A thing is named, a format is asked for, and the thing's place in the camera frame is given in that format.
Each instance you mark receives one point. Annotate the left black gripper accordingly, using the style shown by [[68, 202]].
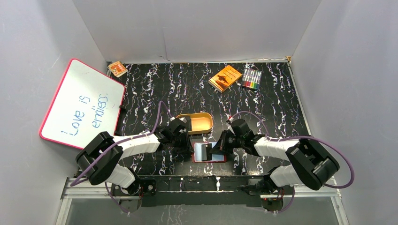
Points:
[[183, 138]]

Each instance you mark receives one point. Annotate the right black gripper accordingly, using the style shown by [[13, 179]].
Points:
[[221, 146]]

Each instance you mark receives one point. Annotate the orange oval tray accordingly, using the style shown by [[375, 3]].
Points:
[[198, 123]]

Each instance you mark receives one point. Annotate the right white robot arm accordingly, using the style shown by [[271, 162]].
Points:
[[310, 163]]

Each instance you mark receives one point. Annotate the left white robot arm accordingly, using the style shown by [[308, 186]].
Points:
[[100, 158]]

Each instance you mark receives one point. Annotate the small orange card box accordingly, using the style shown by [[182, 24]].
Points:
[[117, 68]]

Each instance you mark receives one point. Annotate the orange book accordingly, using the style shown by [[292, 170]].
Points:
[[225, 78]]

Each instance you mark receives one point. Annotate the pack of coloured markers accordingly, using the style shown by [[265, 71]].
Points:
[[251, 79]]

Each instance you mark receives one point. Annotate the pink framed whiteboard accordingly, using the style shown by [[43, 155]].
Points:
[[86, 103]]

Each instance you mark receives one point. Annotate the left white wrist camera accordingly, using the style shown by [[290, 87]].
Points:
[[185, 119]]

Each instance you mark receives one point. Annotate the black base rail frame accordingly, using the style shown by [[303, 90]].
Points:
[[154, 191]]

